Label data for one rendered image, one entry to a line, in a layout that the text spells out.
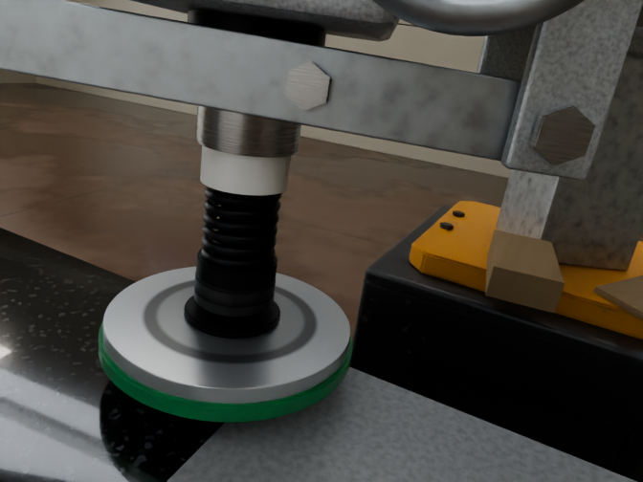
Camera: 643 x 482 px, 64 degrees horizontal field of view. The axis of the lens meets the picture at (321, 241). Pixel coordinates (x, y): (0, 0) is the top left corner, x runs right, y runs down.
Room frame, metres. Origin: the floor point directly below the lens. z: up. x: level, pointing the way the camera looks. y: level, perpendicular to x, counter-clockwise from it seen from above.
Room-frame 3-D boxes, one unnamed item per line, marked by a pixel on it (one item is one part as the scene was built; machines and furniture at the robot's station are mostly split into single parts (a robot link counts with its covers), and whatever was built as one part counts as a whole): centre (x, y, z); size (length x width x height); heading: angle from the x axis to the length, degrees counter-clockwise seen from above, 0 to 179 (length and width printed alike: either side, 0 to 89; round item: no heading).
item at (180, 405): (0.40, 0.07, 0.85); 0.22 x 0.22 x 0.04
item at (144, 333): (0.40, 0.07, 0.85); 0.21 x 0.21 x 0.01
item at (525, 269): (0.79, -0.33, 0.81); 0.20 x 0.10 x 0.05; 165
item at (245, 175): (0.40, 0.07, 1.00); 0.07 x 0.07 x 0.04
